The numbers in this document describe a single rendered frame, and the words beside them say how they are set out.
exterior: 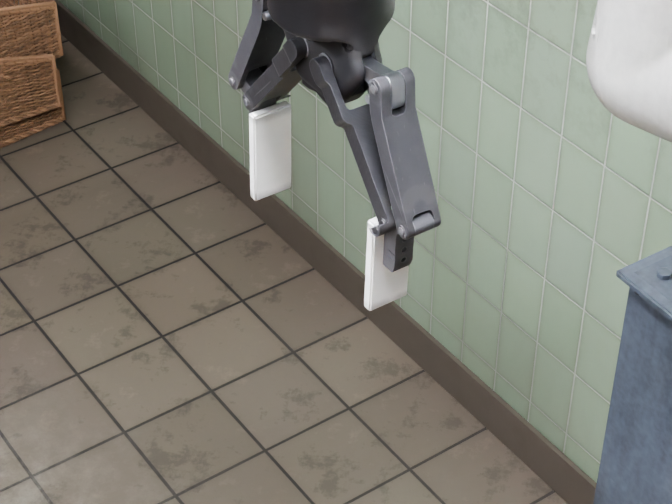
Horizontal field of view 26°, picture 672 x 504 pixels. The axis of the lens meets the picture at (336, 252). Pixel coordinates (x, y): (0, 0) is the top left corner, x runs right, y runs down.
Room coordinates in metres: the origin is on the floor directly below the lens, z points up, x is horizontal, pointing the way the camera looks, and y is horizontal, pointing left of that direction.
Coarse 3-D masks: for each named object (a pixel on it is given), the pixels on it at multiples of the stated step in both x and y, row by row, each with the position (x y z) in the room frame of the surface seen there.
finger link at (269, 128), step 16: (256, 112) 0.81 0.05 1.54; (272, 112) 0.81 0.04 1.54; (288, 112) 0.81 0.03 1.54; (256, 128) 0.80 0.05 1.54; (272, 128) 0.81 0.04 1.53; (288, 128) 0.81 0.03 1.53; (256, 144) 0.80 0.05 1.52; (272, 144) 0.81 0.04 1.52; (288, 144) 0.81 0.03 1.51; (256, 160) 0.80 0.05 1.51; (272, 160) 0.81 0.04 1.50; (288, 160) 0.81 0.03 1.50; (256, 176) 0.80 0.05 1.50; (272, 176) 0.81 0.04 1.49; (288, 176) 0.82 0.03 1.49; (256, 192) 0.80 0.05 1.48; (272, 192) 0.81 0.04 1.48
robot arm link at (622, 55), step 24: (600, 0) 1.13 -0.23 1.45; (624, 0) 1.09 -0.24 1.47; (648, 0) 1.08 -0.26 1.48; (600, 24) 1.12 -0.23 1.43; (624, 24) 1.09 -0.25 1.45; (648, 24) 1.08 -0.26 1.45; (600, 48) 1.11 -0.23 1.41; (624, 48) 1.09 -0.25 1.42; (648, 48) 1.08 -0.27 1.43; (600, 72) 1.10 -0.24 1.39; (624, 72) 1.08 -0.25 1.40; (648, 72) 1.07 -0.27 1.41; (600, 96) 1.11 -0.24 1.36; (624, 96) 1.08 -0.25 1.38; (648, 96) 1.07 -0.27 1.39; (624, 120) 1.10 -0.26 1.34; (648, 120) 1.07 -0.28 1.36
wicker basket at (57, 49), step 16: (16, 0) 3.22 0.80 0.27; (32, 0) 3.16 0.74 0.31; (48, 0) 3.10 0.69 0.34; (0, 16) 2.99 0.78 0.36; (16, 16) 3.02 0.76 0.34; (32, 16) 3.05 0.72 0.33; (48, 16) 3.07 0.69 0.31; (0, 32) 2.98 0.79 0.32; (16, 32) 3.01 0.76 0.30; (32, 32) 3.04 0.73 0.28; (0, 48) 2.98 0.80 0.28; (16, 48) 3.11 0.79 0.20; (32, 48) 3.04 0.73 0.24; (48, 48) 3.07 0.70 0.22; (0, 80) 2.97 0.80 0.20
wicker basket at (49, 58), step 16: (0, 64) 2.97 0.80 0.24; (16, 64) 3.00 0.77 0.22; (32, 64) 3.02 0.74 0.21; (48, 64) 3.04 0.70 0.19; (16, 80) 3.00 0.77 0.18; (32, 80) 3.02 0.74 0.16; (48, 80) 3.04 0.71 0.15; (0, 96) 2.97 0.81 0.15; (32, 96) 3.01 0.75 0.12; (48, 96) 3.04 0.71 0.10; (0, 112) 2.97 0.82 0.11; (32, 112) 3.01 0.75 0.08
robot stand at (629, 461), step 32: (640, 288) 1.03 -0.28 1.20; (640, 320) 1.03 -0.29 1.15; (640, 352) 1.03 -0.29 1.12; (640, 384) 1.02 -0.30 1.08; (608, 416) 1.05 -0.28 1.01; (640, 416) 1.02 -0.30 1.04; (608, 448) 1.05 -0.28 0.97; (640, 448) 1.01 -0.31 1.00; (608, 480) 1.04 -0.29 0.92; (640, 480) 1.00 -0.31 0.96
